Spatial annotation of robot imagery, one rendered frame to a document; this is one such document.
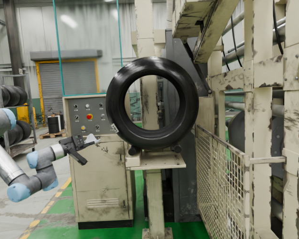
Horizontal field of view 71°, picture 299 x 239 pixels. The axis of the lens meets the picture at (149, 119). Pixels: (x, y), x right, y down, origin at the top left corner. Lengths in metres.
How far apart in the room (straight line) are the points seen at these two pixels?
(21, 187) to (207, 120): 1.20
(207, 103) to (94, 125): 1.02
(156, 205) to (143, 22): 1.42
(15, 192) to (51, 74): 10.22
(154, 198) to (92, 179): 0.61
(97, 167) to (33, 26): 10.22
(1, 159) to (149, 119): 0.98
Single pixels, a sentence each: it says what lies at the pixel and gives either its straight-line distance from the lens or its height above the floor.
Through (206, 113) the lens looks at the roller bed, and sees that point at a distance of 1.59.
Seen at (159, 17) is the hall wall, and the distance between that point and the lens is 10.98.
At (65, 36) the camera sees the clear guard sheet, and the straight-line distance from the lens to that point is 2.06.
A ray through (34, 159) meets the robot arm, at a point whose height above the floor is 0.98.
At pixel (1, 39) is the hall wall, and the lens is 12.30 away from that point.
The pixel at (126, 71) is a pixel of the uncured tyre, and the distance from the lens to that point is 1.24.
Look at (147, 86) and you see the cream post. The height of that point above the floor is 1.31.
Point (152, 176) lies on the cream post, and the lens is 1.73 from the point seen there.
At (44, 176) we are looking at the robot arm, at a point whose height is 0.90.
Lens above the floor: 1.24
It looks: 7 degrees down
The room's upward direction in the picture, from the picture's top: 3 degrees counter-clockwise
